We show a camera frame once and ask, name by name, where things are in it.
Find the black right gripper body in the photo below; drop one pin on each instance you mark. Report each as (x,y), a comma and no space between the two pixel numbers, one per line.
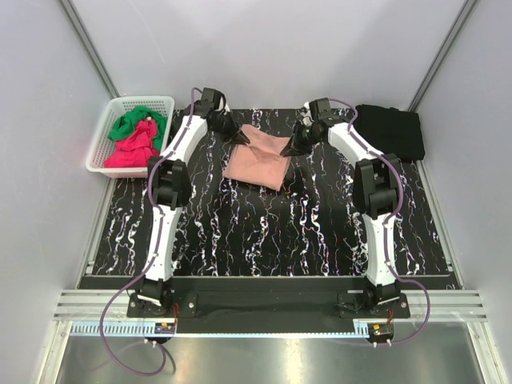
(305,138)

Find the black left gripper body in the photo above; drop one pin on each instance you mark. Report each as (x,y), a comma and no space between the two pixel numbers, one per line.
(225,126)

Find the pink printed t-shirt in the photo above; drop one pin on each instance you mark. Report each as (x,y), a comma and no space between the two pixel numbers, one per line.
(260,162)

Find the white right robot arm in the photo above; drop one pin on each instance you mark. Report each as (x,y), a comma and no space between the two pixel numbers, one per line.
(377,195)

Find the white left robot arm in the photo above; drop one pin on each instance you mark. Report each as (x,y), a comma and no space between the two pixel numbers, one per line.
(169,190)

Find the white plastic basket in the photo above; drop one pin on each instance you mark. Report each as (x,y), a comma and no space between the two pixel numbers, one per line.
(102,147)

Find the red crumpled t-shirt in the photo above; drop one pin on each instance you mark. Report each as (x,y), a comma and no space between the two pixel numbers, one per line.
(137,149)

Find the black folded t-shirt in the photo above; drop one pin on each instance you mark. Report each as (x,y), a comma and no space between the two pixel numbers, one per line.
(391,131)

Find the green crumpled t-shirt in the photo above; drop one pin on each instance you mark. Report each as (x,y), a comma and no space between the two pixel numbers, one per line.
(124,126)

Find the right small electronics module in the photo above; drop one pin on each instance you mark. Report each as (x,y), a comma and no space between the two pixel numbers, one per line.
(381,333)

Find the small electronics module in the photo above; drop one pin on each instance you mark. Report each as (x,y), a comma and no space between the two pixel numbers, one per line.
(381,333)
(165,327)

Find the left small electronics module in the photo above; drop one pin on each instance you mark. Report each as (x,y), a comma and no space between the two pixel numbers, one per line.
(165,327)

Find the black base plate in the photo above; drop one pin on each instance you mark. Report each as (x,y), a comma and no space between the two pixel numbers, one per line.
(266,312)

